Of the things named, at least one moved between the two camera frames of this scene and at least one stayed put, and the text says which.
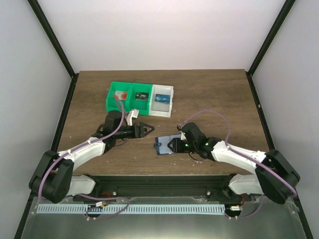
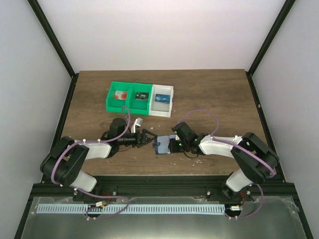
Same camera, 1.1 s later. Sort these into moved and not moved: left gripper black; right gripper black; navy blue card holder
Moved: left gripper black
Not moved: navy blue card holder; right gripper black
